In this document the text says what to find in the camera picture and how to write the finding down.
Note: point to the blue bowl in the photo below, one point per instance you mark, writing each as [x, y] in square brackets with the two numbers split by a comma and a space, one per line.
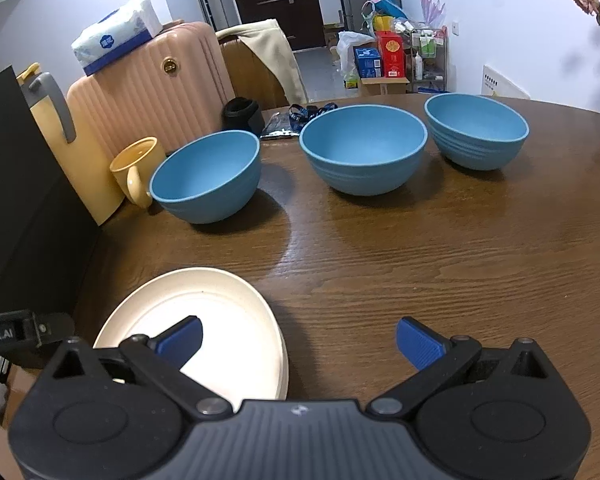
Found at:
[205, 175]
[475, 125]
[362, 145]

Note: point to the pink ribbed suitcase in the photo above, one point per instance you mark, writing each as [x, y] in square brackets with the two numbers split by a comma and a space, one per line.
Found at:
[180, 85]

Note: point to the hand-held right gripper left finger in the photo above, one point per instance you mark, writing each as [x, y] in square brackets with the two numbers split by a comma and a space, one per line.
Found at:
[180, 342]

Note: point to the black box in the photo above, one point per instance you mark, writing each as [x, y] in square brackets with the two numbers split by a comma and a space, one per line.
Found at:
[30, 185]

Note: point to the white wall switch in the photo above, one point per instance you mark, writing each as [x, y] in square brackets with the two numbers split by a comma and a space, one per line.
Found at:
[456, 29]

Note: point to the yellow mug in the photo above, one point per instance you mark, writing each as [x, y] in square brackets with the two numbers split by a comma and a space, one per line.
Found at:
[140, 170]

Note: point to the white plastic bag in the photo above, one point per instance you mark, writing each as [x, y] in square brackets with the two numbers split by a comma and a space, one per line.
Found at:
[347, 50]

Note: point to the purple wall decoration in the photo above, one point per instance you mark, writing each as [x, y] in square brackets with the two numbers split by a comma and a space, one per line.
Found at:
[432, 5]

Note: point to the white blue tissue pack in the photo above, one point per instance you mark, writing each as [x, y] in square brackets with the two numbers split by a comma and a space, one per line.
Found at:
[112, 35]

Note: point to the silver foil packet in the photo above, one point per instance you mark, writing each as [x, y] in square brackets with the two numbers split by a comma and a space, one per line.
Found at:
[277, 127]

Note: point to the blue box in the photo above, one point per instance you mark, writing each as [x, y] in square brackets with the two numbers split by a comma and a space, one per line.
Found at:
[369, 62]

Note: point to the dark brown door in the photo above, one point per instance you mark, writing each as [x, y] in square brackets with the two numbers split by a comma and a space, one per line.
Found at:
[275, 15]

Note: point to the colourful bags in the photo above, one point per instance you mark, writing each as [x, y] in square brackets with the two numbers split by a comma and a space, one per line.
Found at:
[382, 15]

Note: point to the white panel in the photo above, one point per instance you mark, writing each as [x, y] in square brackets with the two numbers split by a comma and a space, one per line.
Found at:
[505, 82]

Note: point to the red box gold print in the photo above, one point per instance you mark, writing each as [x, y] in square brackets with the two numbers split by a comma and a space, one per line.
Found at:
[391, 52]

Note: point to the brown wooden chair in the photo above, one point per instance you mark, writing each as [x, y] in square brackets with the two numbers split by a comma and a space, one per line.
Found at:
[245, 75]

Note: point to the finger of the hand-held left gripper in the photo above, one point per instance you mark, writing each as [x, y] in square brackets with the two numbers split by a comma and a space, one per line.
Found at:
[52, 327]

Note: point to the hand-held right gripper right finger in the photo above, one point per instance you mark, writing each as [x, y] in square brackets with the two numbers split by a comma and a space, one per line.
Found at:
[420, 342]

